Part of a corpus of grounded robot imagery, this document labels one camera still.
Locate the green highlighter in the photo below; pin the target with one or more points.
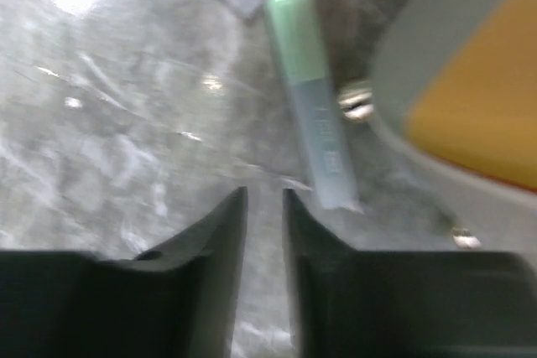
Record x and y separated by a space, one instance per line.
300 55

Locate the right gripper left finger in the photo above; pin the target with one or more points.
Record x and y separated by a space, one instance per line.
177 299

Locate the yellow drawer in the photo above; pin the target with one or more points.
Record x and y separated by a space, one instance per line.
480 112

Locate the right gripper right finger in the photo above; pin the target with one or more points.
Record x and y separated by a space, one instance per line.
346 302

